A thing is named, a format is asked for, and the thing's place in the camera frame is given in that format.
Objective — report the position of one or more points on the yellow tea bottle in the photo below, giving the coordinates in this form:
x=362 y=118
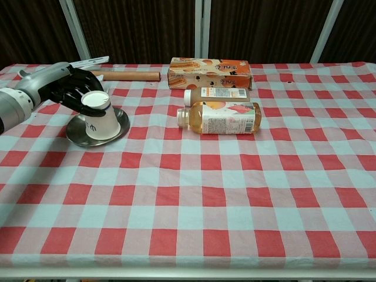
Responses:
x=223 y=119

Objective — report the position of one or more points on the white paper cup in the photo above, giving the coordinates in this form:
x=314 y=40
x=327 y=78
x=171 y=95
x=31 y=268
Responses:
x=101 y=123

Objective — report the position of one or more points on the brown cardboard tube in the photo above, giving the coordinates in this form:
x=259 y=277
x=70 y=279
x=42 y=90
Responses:
x=132 y=75

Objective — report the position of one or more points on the red white checkered tablecloth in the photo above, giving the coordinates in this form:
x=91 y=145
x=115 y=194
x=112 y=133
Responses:
x=205 y=191

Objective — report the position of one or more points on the dark partition panel white frame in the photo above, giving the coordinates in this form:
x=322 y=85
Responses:
x=258 y=29
x=138 y=29
x=32 y=29
x=355 y=29

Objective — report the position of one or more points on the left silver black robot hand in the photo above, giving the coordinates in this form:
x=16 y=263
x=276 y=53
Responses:
x=50 y=80

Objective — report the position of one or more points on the orange snack box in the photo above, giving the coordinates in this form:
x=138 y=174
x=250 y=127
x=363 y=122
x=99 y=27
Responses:
x=208 y=73

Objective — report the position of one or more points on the white folding laptop stand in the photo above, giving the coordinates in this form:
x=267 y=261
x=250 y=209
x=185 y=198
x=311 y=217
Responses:
x=91 y=61

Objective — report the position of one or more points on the round metal plate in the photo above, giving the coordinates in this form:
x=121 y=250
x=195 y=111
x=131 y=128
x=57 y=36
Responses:
x=76 y=135

